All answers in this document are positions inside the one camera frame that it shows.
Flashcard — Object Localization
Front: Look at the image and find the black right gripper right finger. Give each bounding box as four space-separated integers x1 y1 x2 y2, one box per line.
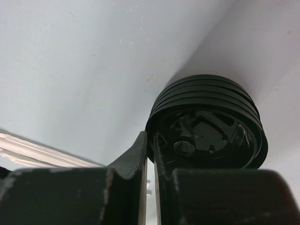
153 134 300 225

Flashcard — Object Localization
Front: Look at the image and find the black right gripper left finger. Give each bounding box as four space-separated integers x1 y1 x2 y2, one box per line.
0 131 147 225

